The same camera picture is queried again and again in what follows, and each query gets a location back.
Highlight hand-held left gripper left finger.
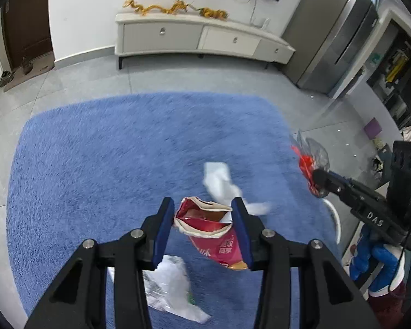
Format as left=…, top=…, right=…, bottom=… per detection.
left=24, top=197, right=175, bottom=329

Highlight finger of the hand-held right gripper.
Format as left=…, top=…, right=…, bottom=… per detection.
left=312, top=169, right=364, bottom=209

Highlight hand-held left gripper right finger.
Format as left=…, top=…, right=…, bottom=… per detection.
left=230, top=197, right=384, bottom=329

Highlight clear bag red print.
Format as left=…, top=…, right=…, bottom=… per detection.
left=289, top=128, right=330, bottom=198

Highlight grey trash can white rim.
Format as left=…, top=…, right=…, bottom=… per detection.
left=320, top=197, right=342, bottom=247

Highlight red foil snack wrapper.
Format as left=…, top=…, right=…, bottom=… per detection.
left=172, top=196, right=249, bottom=271

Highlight clear plastic wrapper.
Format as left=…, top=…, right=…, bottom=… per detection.
left=107, top=255, right=211, bottom=324

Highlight white tissue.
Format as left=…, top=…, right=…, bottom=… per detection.
left=203, top=162, right=273, bottom=216

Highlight purple bin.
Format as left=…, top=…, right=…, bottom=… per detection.
left=364, top=117, right=382, bottom=138

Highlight blue fluffy mat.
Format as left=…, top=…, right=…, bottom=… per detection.
left=6, top=91, right=343, bottom=329

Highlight person's red pants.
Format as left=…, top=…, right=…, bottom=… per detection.
left=366, top=281, right=408, bottom=316

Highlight yellow hanging garment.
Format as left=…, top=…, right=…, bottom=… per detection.
left=387, top=50, right=408, bottom=84

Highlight grey double-door fridge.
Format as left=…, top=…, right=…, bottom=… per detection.
left=281, top=0, right=379, bottom=94

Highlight white grey television stand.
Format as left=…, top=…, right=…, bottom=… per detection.
left=115, top=11, right=296, bottom=70

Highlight gold tiger figurine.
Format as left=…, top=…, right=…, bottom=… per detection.
left=199, top=7, right=228, bottom=19

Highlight gold dragon figurine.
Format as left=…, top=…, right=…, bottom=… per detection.
left=123, top=0, right=192, bottom=17

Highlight brown entrance door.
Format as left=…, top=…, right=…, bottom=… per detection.
left=2, top=0, right=55, bottom=74

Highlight thin wall cable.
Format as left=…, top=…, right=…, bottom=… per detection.
left=235, top=0, right=261, bottom=24

